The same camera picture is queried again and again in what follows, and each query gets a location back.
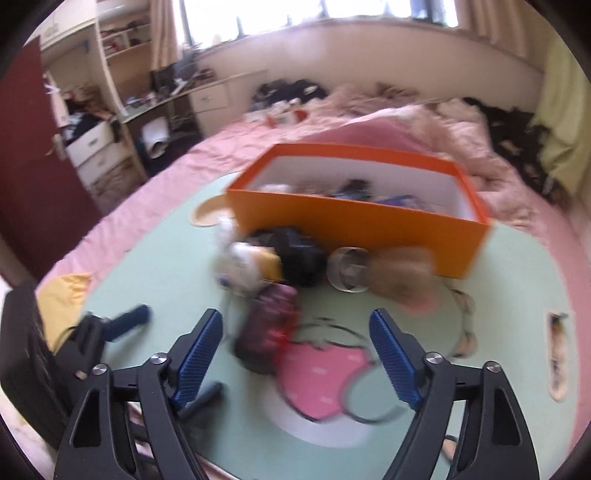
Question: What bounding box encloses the fuzzy brown plush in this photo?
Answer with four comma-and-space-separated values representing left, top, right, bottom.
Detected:
368, 246, 440, 315

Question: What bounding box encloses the clothes heap on cabinet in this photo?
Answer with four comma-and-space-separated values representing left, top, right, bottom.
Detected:
58, 83, 119, 140

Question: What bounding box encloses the black electronic device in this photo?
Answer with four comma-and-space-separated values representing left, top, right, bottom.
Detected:
341, 178, 371, 200

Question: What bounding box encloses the orange tissue box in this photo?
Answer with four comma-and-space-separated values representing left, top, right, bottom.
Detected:
265, 108, 308, 128

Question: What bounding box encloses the beige desk with drawers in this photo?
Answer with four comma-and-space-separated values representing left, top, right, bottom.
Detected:
119, 69, 269, 182

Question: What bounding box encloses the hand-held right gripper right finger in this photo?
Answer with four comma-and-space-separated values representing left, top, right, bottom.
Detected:
369, 309, 540, 480

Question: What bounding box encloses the clear tape roll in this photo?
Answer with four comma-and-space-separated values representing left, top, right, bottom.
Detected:
326, 246, 371, 293

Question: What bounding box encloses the black monitor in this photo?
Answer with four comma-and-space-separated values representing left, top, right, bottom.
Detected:
151, 66, 179, 92

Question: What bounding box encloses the white drawer cabinet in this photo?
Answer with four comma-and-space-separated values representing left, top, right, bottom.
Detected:
65, 119, 140, 206

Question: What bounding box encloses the mint green cartoon desktop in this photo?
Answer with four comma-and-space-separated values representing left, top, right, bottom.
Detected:
81, 171, 576, 480

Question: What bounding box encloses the white bookshelf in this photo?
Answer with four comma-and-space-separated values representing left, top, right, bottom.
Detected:
39, 0, 154, 118

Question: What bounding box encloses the black clothes pile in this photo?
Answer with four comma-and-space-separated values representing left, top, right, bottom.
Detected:
252, 79, 329, 110

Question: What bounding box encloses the maroon patterned pouch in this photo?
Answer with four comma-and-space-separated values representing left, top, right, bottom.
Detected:
232, 283, 299, 373

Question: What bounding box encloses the white plush toy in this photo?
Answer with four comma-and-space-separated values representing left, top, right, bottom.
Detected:
215, 216, 282, 297

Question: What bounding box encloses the fluffy pale pink blanket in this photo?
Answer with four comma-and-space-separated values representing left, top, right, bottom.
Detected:
323, 83, 537, 228

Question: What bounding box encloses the yellow cloth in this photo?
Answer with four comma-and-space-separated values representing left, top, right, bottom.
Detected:
36, 272, 94, 352

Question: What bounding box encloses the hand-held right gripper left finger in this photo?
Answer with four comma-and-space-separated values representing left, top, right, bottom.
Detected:
53, 308, 225, 480

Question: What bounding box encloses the dark red door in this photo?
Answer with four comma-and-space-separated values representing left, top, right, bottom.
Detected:
0, 37, 101, 283

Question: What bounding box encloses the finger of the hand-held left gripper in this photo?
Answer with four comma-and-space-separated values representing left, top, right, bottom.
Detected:
99, 303, 153, 346
177, 382, 223, 422

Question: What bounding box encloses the window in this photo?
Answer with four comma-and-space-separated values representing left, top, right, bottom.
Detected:
180, 0, 463, 48

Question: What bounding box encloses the beige curtain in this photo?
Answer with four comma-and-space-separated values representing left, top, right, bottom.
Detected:
149, 0, 195, 71

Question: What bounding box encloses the orange cardboard box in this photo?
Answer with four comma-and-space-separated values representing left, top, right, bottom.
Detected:
226, 142, 491, 280

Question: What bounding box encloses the green curtain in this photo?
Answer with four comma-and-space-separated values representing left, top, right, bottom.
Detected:
530, 41, 585, 186

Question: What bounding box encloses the black spotted cloth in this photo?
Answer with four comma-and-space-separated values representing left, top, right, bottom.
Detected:
462, 96, 556, 195

